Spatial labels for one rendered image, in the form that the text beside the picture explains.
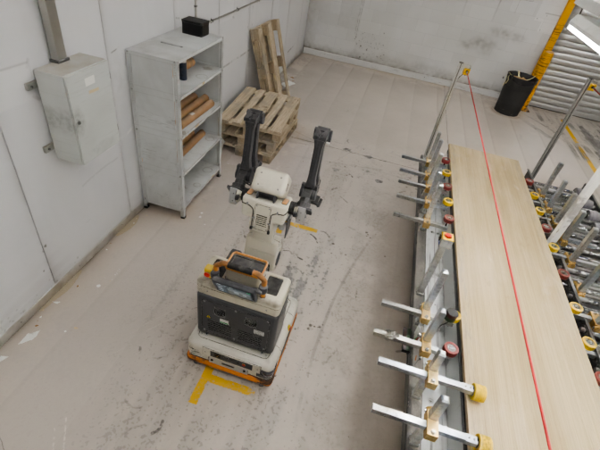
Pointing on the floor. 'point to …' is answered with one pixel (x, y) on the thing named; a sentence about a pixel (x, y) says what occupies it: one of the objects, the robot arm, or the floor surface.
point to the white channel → (596, 170)
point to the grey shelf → (144, 87)
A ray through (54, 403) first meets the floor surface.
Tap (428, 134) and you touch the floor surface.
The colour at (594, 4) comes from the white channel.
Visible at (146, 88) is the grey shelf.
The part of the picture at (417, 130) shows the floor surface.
